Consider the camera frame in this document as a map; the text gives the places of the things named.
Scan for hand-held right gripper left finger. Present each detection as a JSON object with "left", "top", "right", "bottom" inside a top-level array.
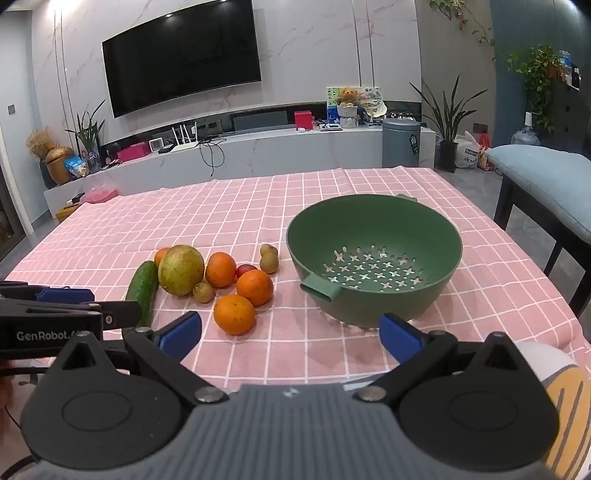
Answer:
[{"left": 46, "top": 311, "right": 229, "bottom": 407}]

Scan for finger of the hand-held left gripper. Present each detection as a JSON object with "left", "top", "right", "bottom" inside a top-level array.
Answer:
[
  {"left": 0, "top": 281, "right": 95, "bottom": 305},
  {"left": 100, "top": 300, "right": 142, "bottom": 330}
]

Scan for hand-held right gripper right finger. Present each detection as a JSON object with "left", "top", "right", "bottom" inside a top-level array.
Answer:
[{"left": 355, "top": 313, "right": 532, "bottom": 402}]

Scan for green cucumber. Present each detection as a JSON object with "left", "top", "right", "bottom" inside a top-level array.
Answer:
[{"left": 126, "top": 261, "right": 159, "bottom": 329}]

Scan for green colander bowl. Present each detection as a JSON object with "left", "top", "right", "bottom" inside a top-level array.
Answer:
[{"left": 286, "top": 194, "right": 463, "bottom": 328}]

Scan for pink plastic bag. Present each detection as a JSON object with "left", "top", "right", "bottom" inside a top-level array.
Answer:
[{"left": 85, "top": 185, "right": 118, "bottom": 204}]

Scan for golden vase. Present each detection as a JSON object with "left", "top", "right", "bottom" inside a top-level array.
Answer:
[{"left": 45, "top": 147, "right": 75, "bottom": 185}]

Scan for pink checked tablecloth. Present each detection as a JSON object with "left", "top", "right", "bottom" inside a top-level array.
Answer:
[{"left": 9, "top": 167, "right": 591, "bottom": 388}]

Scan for dried flower bunch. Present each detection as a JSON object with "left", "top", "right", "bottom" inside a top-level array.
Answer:
[{"left": 26, "top": 128, "right": 56, "bottom": 160}]

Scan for pink box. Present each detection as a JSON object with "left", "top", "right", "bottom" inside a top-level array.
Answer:
[{"left": 117, "top": 144, "right": 149, "bottom": 163}]

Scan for green plant in glass vase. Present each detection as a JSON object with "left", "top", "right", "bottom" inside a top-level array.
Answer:
[{"left": 67, "top": 102, "right": 106, "bottom": 174}]

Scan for dark wooden chair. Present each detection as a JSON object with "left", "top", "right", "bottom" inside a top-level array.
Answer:
[{"left": 493, "top": 175, "right": 591, "bottom": 319}]

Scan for white router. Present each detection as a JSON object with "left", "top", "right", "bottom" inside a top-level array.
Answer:
[{"left": 159, "top": 124, "right": 199, "bottom": 154}]

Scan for printed white cloth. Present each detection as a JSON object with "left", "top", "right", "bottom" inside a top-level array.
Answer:
[{"left": 512, "top": 342, "right": 591, "bottom": 480}]

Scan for long-leaved potted plant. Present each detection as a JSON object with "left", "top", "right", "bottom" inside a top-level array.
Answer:
[{"left": 410, "top": 76, "right": 488, "bottom": 172}]

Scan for grey trash can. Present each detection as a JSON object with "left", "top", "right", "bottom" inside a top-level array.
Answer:
[{"left": 382, "top": 117, "right": 421, "bottom": 169}]

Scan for white plastic bags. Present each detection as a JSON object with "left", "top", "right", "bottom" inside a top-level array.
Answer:
[{"left": 455, "top": 131, "right": 490, "bottom": 169}]

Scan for grey marble television console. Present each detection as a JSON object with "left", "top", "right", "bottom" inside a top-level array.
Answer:
[{"left": 44, "top": 124, "right": 437, "bottom": 208}]

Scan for light blue cushion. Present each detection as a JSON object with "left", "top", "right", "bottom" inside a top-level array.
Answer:
[{"left": 485, "top": 144, "right": 591, "bottom": 243}]

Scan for large water bottle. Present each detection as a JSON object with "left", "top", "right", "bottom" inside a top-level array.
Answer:
[{"left": 511, "top": 113, "right": 541, "bottom": 147}]

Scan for colourful painting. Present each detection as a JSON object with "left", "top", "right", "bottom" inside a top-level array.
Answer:
[{"left": 326, "top": 86, "right": 382, "bottom": 125}]

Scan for bushy green potted plant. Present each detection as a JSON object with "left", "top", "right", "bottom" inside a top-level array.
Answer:
[{"left": 505, "top": 46, "right": 566, "bottom": 132}]

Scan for hanging vine plant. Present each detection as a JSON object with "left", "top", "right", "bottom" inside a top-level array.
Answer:
[{"left": 429, "top": 0, "right": 497, "bottom": 61}]

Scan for black cables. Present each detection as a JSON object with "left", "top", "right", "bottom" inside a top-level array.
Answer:
[{"left": 198, "top": 136, "right": 227, "bottom": 178}]

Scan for black wall television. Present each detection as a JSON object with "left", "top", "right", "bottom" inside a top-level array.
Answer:
[{"left": 102, "top": 0, "right": 262, "bottom": 118}]

